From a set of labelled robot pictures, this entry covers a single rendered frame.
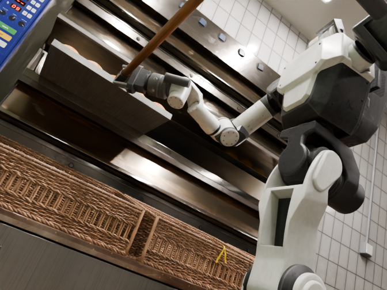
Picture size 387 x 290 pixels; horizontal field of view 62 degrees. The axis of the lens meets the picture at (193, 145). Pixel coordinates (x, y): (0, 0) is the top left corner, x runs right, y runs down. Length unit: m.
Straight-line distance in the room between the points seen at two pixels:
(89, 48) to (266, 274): 1.24
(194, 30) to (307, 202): 1.46
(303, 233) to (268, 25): 1.90
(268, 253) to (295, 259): 0.07
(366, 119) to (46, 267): 0.99
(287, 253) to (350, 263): 1.80
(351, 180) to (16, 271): 0.94
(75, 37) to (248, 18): 1.27
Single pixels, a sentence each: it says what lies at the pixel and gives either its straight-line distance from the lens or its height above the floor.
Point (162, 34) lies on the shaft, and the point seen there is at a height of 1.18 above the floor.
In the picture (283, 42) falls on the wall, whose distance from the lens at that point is 2.59.
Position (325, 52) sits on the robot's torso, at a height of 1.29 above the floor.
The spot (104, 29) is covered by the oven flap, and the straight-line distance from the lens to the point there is 1.85.
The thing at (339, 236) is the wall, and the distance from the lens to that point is 2.55.
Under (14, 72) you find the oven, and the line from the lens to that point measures 1.62.
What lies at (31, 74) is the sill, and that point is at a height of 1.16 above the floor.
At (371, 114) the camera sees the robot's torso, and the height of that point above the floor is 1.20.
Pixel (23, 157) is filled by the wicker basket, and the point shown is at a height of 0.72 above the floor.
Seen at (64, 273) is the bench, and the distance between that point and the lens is 0.96.
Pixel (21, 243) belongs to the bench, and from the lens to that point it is 0.95.
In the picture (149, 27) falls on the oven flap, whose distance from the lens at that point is 1.87.
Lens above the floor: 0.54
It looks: 24 degrees up
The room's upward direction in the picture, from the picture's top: 21 degrees clockwise
